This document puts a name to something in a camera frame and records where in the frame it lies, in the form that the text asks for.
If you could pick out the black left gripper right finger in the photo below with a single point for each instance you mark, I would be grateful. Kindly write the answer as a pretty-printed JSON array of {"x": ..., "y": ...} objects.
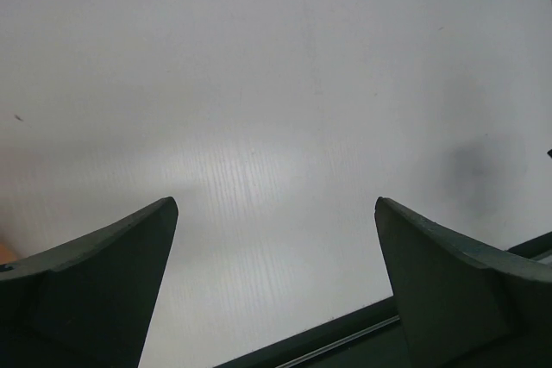
[{"x": 461, "y": 302}]

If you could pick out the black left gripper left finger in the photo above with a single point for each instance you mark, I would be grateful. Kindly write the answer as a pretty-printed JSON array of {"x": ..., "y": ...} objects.
[{"x": 89, "y": 301}]

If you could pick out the black table edge rail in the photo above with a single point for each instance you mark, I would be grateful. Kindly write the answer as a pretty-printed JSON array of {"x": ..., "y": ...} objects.
[{"x": 372, "y": 336}]

